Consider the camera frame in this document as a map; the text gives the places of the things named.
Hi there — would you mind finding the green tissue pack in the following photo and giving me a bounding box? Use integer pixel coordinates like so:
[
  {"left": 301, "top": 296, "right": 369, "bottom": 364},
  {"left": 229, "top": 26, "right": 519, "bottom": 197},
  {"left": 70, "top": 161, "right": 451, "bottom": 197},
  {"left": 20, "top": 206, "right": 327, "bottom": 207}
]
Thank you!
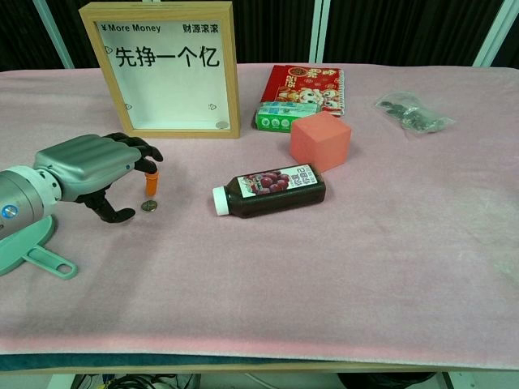
[{"left": 254, "top": 100, "right": 320, "bottom": 134}]

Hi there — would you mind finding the red printed packet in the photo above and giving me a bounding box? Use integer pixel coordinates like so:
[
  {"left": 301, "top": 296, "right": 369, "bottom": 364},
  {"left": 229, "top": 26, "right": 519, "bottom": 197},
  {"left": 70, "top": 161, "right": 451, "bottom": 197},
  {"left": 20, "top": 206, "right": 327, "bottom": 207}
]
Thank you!
[{"left": 260, "top": 64, "right": 346, "bottom": 118}]

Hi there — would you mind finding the white partition frame post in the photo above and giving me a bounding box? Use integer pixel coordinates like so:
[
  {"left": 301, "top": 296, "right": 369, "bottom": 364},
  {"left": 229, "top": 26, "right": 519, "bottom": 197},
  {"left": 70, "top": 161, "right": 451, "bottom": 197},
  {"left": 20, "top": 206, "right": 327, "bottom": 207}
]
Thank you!
[
  {"left": 307, "top": 0, "right": 330, "bottom": 65},
  {"left": 472, "top": 0, "right": 519, "bottom": 68},
  {"left": 31, "top": 0, "right": 75, "bottom": 70}
]

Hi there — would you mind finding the orange foam cube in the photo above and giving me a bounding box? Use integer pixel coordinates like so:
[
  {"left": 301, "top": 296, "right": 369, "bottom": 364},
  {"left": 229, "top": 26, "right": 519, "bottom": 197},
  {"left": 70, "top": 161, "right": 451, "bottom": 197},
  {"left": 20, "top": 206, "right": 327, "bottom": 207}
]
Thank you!
[{"left": 289, "top": 111, "right": 353, "bottom": 173}]

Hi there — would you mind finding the pink tablecloth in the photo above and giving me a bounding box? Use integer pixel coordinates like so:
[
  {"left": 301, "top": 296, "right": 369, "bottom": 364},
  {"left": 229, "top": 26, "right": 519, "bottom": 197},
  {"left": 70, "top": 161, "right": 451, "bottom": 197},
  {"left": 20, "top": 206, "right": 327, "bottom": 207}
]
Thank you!
[{"left": 0, "top": 62, "right": 519, "bottom": 370}]

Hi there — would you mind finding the mint green hand brush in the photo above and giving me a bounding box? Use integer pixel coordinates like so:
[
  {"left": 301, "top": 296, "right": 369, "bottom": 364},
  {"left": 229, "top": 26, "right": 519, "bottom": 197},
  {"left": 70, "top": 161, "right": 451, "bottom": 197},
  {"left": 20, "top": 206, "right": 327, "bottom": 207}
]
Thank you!
[{"left": 0, "top": 214, "right": 79, "bottom": 280}]

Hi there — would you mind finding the wooden framed money box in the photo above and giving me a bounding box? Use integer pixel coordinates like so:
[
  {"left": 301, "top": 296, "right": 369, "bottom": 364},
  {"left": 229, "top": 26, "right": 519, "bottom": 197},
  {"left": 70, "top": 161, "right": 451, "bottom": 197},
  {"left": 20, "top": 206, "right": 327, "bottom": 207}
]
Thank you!
[{"left": 79, "top": 1, "right": 242, "bottom": 140}]

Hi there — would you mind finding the black floor cables bundle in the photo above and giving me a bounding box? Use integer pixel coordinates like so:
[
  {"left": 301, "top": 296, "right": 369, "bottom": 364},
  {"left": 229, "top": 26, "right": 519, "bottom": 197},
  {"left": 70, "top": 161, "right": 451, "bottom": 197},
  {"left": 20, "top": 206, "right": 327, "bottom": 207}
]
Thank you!
[{"left": 72, "top": 373, "right": 199, "bottom": 389}]

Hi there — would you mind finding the clear bag of coins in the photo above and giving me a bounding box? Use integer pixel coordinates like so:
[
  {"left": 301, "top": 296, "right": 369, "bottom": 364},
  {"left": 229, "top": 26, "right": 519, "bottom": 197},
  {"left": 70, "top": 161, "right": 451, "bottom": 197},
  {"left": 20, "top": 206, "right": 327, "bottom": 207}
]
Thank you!
[{"left": 373, "top": 91, "right": 455, "bottom": 141}]

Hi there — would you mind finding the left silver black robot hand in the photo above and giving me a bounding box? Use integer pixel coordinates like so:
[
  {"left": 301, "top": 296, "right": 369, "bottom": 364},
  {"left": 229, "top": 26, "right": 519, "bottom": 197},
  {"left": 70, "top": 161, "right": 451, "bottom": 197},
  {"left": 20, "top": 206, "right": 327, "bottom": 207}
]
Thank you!
[{"left": 32, "top": 132, "right": 165, "bottom": 224}]

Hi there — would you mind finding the dark juice bottle white cap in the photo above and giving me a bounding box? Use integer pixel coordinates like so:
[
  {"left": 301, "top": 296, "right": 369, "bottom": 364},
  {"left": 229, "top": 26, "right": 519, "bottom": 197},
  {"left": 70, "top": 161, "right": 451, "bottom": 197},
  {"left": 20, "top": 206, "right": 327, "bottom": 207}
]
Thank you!
[{"left": 211, "top": 162, "right": 328, "bottom": 220}]

